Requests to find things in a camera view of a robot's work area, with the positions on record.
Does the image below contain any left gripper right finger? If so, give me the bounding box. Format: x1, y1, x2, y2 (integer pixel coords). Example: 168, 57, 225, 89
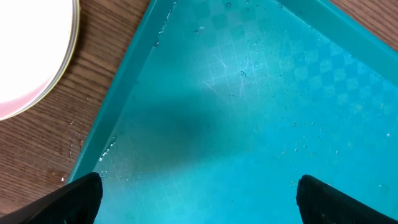
296, 175, 397, 224

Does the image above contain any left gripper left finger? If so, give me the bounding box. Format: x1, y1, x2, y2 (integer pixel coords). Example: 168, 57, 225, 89
1, 172, 103, 224

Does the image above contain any teal plastic tray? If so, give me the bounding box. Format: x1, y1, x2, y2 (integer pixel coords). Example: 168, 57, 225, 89
70, 0, 397, 223

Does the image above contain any white plate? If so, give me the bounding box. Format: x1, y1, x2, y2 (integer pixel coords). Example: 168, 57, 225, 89
1, 0, 80, 120

